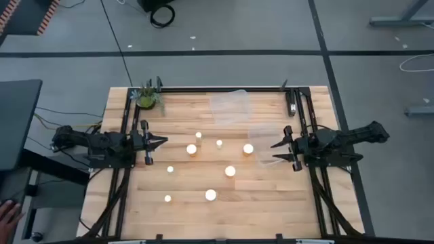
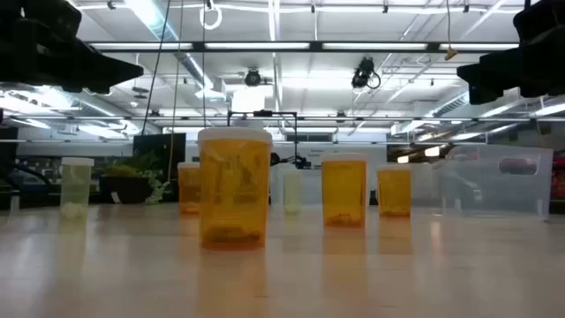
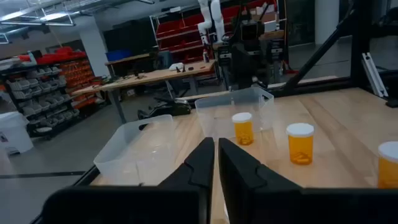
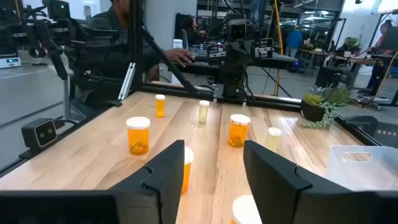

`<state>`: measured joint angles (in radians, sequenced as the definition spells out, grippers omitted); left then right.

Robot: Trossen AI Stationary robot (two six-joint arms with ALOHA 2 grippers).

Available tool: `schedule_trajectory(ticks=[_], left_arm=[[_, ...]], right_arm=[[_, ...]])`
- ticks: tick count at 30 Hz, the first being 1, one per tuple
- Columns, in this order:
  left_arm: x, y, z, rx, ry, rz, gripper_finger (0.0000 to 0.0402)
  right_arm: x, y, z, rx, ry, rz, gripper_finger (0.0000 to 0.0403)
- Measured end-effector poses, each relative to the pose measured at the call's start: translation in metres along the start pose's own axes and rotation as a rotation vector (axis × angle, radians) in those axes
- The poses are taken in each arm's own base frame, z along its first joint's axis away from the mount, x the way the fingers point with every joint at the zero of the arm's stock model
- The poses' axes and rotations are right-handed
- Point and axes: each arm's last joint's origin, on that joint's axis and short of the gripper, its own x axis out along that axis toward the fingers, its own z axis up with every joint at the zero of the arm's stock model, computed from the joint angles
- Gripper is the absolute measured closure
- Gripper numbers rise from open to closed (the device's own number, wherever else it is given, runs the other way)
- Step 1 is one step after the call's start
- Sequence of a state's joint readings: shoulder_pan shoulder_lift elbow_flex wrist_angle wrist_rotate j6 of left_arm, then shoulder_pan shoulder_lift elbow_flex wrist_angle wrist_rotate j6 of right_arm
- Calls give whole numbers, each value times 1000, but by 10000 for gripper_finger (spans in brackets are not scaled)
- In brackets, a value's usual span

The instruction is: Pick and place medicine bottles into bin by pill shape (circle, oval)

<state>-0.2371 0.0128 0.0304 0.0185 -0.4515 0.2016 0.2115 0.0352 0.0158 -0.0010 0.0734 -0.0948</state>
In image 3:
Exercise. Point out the small white device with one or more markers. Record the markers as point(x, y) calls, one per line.
point(176, 66)

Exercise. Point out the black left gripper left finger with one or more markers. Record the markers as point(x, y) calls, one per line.
point(202, 168)

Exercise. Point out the white waste container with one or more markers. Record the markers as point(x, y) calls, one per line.
point(14, 133)

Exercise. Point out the large orange pill bottle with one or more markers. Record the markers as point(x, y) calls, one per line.
point(300, 149)
point(243, 132)
point(388, 171)

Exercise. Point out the white spray bottle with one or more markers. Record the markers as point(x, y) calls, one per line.
point(205, 57)

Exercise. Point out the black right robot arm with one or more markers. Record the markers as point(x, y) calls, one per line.
point(245, 62)

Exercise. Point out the grey office chair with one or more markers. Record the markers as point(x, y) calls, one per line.
point(164, 59)

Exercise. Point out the red shelf rack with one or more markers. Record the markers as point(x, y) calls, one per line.
point(174, 28)

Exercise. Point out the shelf rack of parts bins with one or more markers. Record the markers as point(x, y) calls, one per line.
point(46, 93)

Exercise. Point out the long wooden workbench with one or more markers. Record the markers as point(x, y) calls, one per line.
point(149, 76)

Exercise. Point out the silver aluminium extrusion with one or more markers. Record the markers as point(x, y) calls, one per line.
point(374, 74)

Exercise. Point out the clear plastic bin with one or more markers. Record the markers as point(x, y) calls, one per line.
point(124, 155)
point(217, 115)

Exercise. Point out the ceiling light fixture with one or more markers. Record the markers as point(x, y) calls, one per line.
point(53, 16)

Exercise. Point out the blue storage crate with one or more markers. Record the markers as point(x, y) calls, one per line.
point(118, 55)

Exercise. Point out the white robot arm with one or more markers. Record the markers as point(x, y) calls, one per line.
point(205, 15)
point(217, 18)

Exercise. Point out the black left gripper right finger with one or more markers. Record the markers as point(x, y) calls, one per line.
point(242, 186)

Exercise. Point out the black low machine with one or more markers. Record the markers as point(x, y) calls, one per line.
point(168, 109)

